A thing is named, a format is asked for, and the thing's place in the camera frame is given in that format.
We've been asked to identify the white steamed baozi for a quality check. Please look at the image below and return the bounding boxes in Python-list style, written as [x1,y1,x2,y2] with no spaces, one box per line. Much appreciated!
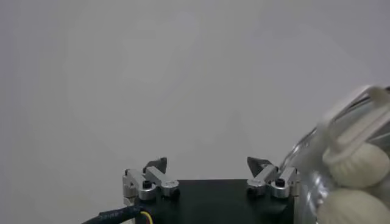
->
[322,141,390,188]
[316,188,390,224]

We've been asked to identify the perforated stainless steel steamer basket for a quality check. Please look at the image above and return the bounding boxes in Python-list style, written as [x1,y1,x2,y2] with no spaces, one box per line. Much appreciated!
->
[278,121,390,224]

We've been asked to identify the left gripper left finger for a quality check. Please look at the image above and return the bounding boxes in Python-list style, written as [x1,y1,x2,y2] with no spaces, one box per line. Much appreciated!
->
[122,156,181,205]

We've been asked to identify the glass lid with cream handle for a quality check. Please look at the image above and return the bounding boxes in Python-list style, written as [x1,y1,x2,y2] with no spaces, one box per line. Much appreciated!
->
[280,85,390,224]

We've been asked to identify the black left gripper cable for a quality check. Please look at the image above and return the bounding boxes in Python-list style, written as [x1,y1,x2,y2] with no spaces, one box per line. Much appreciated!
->
[80,205,153,224]

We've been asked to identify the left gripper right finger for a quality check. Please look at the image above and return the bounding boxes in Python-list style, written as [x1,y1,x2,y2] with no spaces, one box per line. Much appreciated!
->
[246,156,301,200]

